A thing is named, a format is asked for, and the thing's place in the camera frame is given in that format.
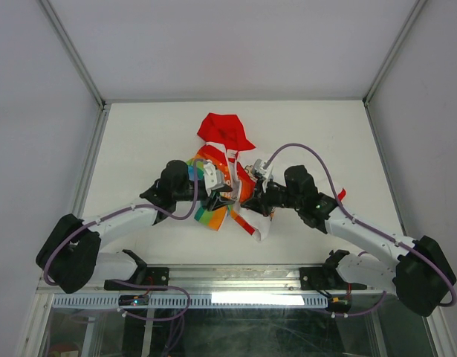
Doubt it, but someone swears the aluminium mounting rail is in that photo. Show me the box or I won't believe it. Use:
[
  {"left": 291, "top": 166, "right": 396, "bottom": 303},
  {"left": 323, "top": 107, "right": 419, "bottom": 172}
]
[{"left": 36, "top": 263, "right": 400, "bottom": 295}]

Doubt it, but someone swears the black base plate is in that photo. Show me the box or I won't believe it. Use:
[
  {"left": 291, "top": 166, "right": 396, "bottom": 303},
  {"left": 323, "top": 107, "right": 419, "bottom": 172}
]
[
  {"left": 299, "top": 266, "right": 367, "bottom": 292},
  {"left": 103, "top": 266, "right": 169, "bottom": 291}
]

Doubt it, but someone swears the small black connector box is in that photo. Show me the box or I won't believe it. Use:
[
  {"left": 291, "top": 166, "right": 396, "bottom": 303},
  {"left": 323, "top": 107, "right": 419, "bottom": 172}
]
[{"left": 326, "top": 297, "right": 351, "bottom": 313}]

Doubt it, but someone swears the white slotted cable duct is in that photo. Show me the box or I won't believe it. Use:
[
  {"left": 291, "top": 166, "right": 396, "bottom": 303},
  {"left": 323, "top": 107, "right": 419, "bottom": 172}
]
[{"left": 53, "top": 292, "right": 328, "bottom": 309}]

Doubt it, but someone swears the white red rainbow kids jacket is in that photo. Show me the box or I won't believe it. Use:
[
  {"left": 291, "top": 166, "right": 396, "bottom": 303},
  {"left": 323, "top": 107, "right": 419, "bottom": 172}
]
[{"left": 187, "top": 112, "right": 348, "bottom": 242}]

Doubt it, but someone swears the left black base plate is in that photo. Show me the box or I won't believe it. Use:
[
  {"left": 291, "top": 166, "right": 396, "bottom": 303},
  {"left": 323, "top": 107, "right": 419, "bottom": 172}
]
[{"left": 103, "top": 266, "right": 169, "bottom": 291}]

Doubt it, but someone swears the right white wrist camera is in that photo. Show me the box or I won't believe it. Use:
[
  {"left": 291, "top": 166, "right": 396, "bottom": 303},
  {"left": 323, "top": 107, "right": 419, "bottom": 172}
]
[{"left": 251, "top": 159, "right": 273, "bottom": 193}]

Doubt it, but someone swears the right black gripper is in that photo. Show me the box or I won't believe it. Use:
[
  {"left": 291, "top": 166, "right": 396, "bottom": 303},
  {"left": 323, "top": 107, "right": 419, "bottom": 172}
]
[{"left": 240, "top": 176, "right": 302, "bottom": 218}]

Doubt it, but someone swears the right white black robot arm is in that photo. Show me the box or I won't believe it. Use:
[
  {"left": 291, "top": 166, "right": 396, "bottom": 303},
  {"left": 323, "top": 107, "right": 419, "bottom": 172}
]
[{"left": 242, "top": 161, "right": 456, "bottom": 317}]

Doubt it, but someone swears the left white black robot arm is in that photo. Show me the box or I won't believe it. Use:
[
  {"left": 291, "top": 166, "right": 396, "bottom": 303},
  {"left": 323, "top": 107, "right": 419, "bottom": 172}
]
[{"left": 36, "top": 159, "right": 232, "bottom": 294}]

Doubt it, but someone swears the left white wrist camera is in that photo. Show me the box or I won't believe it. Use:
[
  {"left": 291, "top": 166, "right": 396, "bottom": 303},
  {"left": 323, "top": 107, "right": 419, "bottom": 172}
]
[{"left": 203, "top": 161, "right": 231, "bottom": 194}]

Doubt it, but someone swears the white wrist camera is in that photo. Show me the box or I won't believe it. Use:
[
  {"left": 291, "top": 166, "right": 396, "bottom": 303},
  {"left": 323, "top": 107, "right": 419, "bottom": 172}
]
[
  {"left": 203, "top": 161, "right": 231, "bottom": 194},
  {"left": 251, "top": 159, "right": 273, "bottom": 193}
]

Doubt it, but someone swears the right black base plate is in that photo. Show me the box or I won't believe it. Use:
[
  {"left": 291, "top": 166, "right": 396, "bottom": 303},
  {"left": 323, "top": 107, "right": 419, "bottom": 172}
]
[{"left": 299, "top": 266, "right": 367, "bottom": 292}]

